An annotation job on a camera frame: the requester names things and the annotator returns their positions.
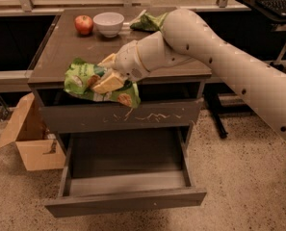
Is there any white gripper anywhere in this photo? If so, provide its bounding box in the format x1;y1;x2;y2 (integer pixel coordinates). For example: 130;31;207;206
91;40;149;94

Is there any green rice chip bag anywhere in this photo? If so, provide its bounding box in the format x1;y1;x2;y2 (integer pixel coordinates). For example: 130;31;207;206
65;58;141;108

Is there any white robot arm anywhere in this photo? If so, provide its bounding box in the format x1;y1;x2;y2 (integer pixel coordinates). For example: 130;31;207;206
91;9;286;141

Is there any scratched upper grey drawer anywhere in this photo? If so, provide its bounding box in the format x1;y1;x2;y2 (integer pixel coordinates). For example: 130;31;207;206
39;98;203;133

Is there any dark green snack bag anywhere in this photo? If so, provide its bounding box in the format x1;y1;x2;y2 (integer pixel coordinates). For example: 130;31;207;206
129;10;168;32

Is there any grey drawer cabinet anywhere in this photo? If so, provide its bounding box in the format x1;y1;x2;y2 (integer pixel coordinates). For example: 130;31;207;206
29;8;211;150

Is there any open lower grey drawer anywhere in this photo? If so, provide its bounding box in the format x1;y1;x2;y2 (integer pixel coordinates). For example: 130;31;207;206
45;126;206;218

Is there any white bowl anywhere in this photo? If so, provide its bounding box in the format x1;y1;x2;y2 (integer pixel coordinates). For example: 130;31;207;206
93;13;124;38

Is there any red apple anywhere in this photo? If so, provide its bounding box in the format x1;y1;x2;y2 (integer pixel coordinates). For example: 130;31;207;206
74;15;93;36

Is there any open cardboard box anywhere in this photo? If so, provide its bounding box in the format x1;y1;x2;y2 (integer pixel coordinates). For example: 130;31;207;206
0;93;65;171

